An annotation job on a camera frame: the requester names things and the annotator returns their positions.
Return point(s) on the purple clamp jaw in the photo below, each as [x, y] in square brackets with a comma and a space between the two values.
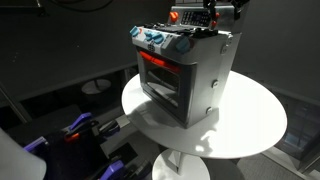
[35, 144]

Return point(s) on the grey toy stove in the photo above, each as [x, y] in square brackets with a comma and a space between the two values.
[200, 83]

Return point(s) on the white rounded cover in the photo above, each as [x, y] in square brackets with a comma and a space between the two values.
[18, 160]

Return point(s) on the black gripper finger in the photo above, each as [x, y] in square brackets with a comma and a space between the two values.
[211, 7]
[240, 4]

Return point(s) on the white round table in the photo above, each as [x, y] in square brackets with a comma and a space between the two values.
[246, 120]

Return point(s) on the grey round pedestal base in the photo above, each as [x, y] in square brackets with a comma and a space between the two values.
[96, 86]

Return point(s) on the small orange stove button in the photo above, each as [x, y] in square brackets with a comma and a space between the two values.
[213, 24]
[217, 15]

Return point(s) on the white round table base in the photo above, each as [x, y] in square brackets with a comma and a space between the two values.
[180, 166]

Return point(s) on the small blue stove knob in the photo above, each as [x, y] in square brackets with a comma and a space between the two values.
[134, 31]

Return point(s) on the black and purple clamp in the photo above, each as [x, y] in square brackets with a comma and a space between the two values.
[110, 128]

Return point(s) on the large blue stove knob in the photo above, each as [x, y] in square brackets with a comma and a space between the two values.
[182, 44]

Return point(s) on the purple and black equipment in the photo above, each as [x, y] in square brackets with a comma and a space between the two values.
[63, 156]

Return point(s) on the purple clamp with orange trigger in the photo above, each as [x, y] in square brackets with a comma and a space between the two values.
[79, 123]

